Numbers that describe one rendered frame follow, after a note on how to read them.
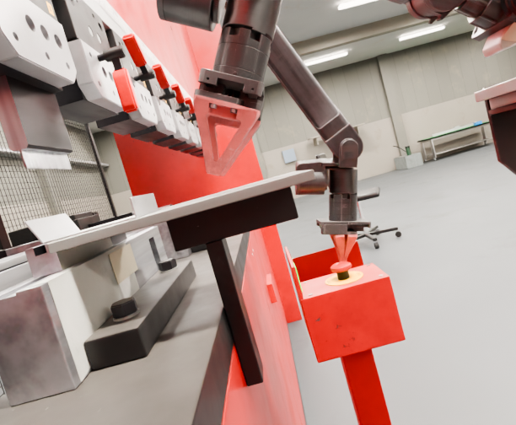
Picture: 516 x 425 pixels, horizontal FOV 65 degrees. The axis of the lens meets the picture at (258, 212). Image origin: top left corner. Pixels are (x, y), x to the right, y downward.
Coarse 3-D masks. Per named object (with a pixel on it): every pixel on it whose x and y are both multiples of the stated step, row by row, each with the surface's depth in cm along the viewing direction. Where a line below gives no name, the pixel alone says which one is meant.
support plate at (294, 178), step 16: (288, 176) 38; (304, 176) 38; (224, 192) 44; (240, 192) 38; (256, 192) 38; (176, 208) 38; (192, 208) 38; (208, 208) 38; (128, 224) 38; (144, 224) 38; (64, 240) 38; (80, 240) 38; (96, 240) 38
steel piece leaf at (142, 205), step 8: (136, 200) 42; (144, 200) 45; (152, 200) 48; (136, 208) 41; (144, 208) 44; (152, 208) 47; (136, 216) 41; (104, 224) 44; (112, 224) 41; (80, 232) 41; (48, 240) 42
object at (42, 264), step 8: (112, 240) 55; (120, 240) 57; (32, 248) 40; (40, 248) 41; (32, 256) 40; (40, 256) 40; (48, 256) 40; (56, 256) 40; (32, 264) 40; (40, 264) 40; (48, 264) 40; (56, 264) 40; (32, 272) 40; (40, 272) 40; (48, 272) 40
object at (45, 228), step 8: (56, 216) 47; (64, 216) 49; (32, 224) 42; (40, 224) 43; (48, 224) 44; (56, 224) 46; (64, 224) 47; (72, 224) 49; (32, 232) 41; (40, 232) 42; (48, 232) 43; (56, 232) 45; (64, 232) 46; (72, 232) 48; (40, 240) 41
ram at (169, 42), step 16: (112, 0) 81; (128, 0) 97; (144, 0) 121; (128, 16) 92; (144, 16) 113; (144, 32) 106; (160, 32) 136; (176, 32) 187; (160, 48) 126; (176, 48) 169; (176, 64) 154; (192, 64) 224; (176, 80) 142; (192, 80) 199; (192, 96) 179
